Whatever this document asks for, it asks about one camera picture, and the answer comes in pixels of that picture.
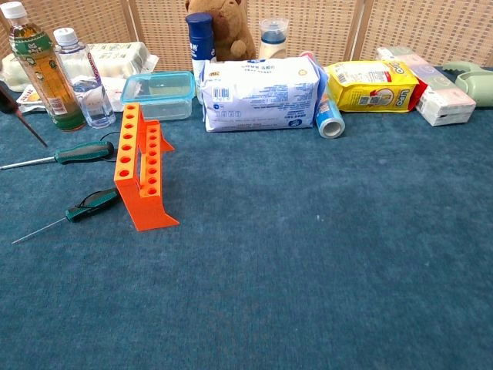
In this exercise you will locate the silver black precision screwdriver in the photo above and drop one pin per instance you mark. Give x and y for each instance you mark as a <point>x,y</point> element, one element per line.
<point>8,101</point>

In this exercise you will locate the orange test tube rack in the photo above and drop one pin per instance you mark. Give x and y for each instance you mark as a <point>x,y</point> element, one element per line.
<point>150,208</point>

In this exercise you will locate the blue felt table cover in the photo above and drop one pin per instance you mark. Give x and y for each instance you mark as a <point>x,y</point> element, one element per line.
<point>269,250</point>

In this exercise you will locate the white blue wet wipes pack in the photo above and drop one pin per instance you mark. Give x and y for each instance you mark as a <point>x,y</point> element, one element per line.
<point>262,96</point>

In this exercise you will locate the blue plastic wrap roll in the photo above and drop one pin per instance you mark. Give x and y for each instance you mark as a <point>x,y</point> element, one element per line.
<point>329,119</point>

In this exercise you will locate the clear blue-rimmed food container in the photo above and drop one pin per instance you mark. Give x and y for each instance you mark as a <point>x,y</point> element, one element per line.
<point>161,92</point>

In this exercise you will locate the cream bottle with clear cap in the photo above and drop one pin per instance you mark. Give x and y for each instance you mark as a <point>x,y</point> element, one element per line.
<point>272,46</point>

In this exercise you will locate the blue white spray can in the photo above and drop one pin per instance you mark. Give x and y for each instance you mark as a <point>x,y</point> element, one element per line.
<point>200,42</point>

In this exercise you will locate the yellow Lipo snack bag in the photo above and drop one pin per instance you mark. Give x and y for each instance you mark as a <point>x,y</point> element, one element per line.
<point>369,92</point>

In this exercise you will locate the brown capybara plush toy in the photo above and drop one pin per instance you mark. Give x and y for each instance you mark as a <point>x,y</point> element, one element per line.
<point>231,27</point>

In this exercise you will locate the rattan folding screen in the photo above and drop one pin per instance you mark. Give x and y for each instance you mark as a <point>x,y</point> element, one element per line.
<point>327,27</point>

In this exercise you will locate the clear water bottle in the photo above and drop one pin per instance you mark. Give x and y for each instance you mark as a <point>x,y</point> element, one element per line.
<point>88,96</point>

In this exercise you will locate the white printed roll pack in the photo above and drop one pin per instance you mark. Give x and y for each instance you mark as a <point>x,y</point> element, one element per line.
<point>115,58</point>

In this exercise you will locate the red white snack box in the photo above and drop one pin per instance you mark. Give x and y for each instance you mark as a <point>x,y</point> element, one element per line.
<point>421,94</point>

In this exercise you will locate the pastel tissue box pack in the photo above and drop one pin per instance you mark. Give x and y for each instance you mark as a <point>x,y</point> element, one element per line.
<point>443,96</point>

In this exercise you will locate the pale green lint roller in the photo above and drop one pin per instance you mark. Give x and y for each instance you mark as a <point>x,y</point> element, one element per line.
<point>475,85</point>

